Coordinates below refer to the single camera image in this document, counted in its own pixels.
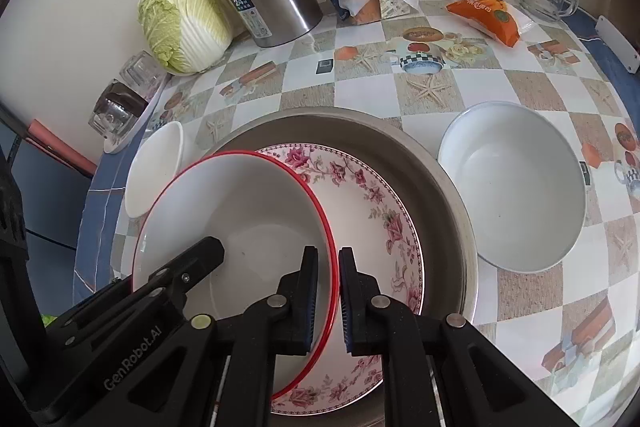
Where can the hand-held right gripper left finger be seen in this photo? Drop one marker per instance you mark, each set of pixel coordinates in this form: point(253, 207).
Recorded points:
point(311, 297)

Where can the glass cup with dark base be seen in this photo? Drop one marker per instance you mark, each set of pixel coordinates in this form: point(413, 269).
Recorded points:
point(117, 107)

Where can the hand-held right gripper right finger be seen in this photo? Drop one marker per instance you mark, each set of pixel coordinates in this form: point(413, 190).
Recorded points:
point(345, 302)

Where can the pink floral plate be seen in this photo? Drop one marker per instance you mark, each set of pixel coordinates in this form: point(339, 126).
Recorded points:
point(370, 187)

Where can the stainless steel basin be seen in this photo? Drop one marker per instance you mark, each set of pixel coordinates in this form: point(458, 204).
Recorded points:
point(425, 187)

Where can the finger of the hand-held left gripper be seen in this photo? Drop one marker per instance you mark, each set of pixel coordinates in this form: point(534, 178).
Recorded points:
point(200, 257)

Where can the orange snack packet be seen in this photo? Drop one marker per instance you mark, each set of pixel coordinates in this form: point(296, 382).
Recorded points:
point(487, 17)

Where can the small white bowl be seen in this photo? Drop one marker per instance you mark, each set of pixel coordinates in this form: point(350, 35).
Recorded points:
point(155, 167)

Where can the white cup tray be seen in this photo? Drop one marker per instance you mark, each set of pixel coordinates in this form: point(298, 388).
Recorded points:
point(116, 145)

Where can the strawberry print red-rimmed bowl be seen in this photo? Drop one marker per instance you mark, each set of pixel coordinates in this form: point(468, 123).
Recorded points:
point(240, 207)

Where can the white power strip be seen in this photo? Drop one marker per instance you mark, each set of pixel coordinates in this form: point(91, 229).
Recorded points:
point(617, 39)

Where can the large pale blue bowl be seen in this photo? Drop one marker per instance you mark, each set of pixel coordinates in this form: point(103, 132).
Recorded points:
point(515, 187)

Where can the pink board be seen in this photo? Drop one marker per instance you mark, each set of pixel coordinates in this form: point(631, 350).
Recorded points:
point(60, 144)

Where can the clear glass cup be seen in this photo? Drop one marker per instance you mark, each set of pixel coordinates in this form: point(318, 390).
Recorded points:
point(140, 72)

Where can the dark blue cabinet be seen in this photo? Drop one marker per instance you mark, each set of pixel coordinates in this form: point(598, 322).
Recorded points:
point(50, 217)

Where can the napa cabbage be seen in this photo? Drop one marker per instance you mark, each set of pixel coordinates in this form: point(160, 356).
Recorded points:
point(185, 22)

